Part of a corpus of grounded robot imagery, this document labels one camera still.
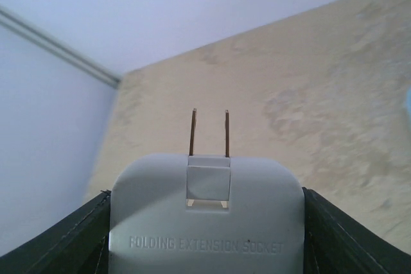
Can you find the aluminium rail frame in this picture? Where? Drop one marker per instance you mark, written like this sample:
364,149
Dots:
47,42

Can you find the white charger block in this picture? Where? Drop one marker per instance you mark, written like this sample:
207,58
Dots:
189,213

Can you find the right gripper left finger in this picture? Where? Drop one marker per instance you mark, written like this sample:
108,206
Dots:
79,243

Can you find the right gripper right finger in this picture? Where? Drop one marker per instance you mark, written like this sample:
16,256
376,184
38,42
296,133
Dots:
334,242

